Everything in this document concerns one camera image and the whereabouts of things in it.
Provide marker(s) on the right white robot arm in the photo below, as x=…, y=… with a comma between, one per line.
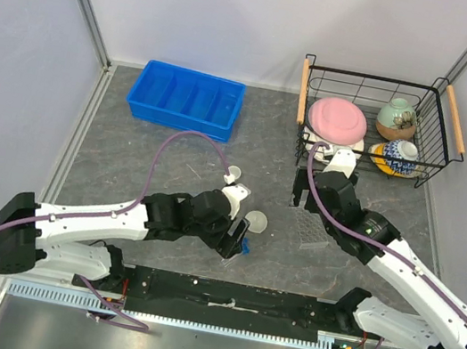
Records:
x=375, y=242

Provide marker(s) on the white bowl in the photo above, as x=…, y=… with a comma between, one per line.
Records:
x=324, y=147

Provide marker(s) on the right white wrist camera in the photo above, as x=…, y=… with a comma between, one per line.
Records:
x=342, y=160

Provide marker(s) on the yellow bowl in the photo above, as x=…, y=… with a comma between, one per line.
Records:
x=375, y=152

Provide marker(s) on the blue plastic divided bin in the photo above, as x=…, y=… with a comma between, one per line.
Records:
x=184, y=99

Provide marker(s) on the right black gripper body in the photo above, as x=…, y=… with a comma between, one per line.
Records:
x=301, y=182

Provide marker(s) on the green brown ceramic bowl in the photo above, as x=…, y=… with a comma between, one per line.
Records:
x=396, y=120

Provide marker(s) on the white evaporating dish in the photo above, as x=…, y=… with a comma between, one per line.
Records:
x=257, y=221

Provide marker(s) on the pink plate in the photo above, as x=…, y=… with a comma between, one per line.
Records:
x=337, y=120

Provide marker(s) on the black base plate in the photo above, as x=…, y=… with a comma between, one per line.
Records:
x=226, y=305

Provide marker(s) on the blue patterned bowl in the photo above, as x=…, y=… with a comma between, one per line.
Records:
x=401, y=156

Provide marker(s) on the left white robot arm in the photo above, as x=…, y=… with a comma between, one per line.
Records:
x=56, y=238

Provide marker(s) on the clear acrylic tube rack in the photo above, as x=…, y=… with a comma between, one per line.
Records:
x=310, y=230

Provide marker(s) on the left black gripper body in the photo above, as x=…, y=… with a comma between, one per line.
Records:
x=217, y=237

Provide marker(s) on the small white crucible cup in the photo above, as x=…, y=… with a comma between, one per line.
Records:
x=234, y=173

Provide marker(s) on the black wire dish basket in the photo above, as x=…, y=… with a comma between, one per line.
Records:
x=426, y=115

